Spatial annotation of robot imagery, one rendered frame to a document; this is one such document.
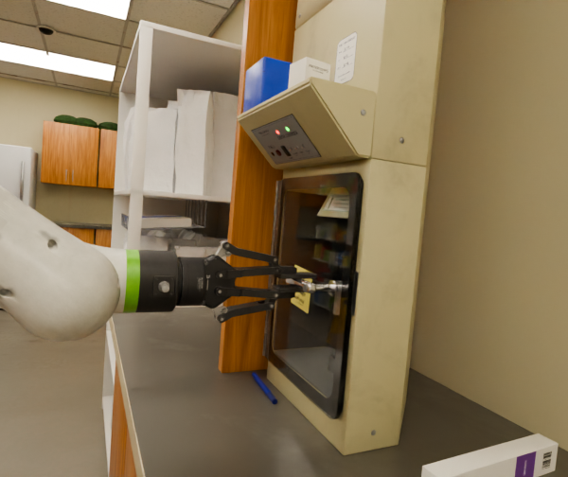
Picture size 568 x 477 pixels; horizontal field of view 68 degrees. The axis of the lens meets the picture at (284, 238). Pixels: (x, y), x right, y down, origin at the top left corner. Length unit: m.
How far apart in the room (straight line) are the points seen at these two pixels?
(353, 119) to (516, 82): 0.51
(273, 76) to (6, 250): 0.55
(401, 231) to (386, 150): 0.13
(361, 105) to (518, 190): 0.47
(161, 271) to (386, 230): 0.35
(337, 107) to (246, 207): 0.40
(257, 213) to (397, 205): 0.38
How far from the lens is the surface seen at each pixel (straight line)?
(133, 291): 0.62
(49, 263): 0.48
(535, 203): 1.00
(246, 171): 0.96
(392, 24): 0.73
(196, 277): 0.64
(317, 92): 0.63
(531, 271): 0.99
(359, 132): 0.66
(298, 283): 0.71
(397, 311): 0.73
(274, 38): 1.05
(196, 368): 1.05
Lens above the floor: 1.32
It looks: 3 degrees down
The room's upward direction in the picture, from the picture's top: 5 degrees clockwise
